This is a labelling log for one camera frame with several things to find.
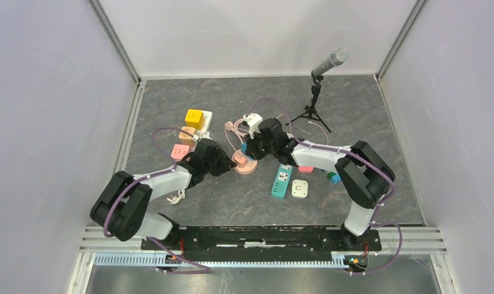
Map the blue plug adapter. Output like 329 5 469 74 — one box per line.
241 142 247 155

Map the small pink plug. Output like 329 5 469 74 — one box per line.
233 153 247 166

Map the round pink socket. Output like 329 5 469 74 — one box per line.
231 150 258 175

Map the pink plug adapter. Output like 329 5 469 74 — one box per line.
298 166 314 173

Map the teal power strip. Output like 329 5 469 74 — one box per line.
271 164 293 200

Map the white plug adapter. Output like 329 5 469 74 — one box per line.
291 179 308 198

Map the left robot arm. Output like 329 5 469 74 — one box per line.
89 138 236 250

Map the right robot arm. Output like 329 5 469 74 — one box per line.
242 113 395 250

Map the orange cube plug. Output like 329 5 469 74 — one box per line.
178 126 196 148

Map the pink cube plug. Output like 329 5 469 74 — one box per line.
170 144 191 162

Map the yellow cube plug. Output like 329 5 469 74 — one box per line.
184 108 205 130

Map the white power strip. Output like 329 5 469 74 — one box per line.
190 110 213 152

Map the black tripod stand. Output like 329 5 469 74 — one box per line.
291 75 332 133

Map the blue white green block stack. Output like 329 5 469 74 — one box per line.
323 171 341 184

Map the grey microphone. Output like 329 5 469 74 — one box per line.
311 48 349 77

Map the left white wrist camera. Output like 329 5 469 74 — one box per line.
191 132 211 142

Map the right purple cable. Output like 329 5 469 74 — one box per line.
245 97 403 277

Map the white power strip cord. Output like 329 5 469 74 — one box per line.
167 189 187 205

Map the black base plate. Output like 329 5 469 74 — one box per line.
161 225 382 262

